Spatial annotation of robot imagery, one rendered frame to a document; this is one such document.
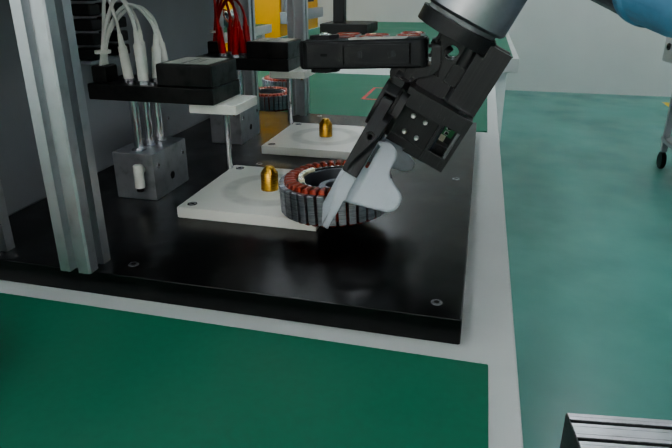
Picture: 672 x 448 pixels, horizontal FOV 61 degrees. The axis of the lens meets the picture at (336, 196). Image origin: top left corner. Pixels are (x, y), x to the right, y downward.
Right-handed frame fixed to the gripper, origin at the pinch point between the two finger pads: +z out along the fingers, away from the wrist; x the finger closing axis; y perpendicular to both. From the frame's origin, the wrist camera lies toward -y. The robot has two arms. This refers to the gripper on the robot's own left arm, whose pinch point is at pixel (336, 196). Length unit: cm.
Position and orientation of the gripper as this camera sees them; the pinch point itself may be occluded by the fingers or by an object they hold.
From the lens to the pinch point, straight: 56.8
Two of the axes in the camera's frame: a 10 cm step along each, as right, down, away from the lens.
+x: 2.3, -3.4, 9.1
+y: 8.6, 5.0, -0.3
